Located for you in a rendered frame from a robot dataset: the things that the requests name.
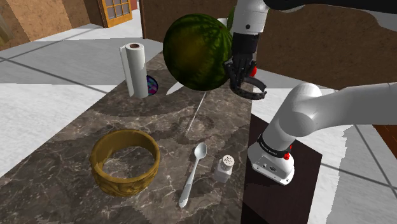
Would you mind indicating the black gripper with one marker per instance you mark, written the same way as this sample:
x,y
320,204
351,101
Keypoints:
x,y
245,46

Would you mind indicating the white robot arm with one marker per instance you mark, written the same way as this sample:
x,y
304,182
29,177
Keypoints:
x,y
310,114

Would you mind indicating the large green watermelon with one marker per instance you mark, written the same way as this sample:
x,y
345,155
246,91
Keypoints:
x,y
195,52

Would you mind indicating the thin grey metal rod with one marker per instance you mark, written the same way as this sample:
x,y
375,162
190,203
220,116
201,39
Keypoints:
x,y
195,114

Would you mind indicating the silver spoon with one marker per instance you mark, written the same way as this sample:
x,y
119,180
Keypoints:
x,y
200,152

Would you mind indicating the white salt shaker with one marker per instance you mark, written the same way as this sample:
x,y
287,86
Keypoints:
x,y
224,169

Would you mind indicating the colourful patterned round plate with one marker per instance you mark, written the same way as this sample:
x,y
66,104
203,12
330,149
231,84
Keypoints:
x,y
152,85

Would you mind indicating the white paper towel roll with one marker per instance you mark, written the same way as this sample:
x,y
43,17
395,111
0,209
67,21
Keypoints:
x,y
136,71

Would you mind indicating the dark robot stand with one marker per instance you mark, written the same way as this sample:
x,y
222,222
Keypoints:
x,y
279,201

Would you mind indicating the yellow wooden glazed door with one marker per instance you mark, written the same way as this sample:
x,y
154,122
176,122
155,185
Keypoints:
x,y
116,11

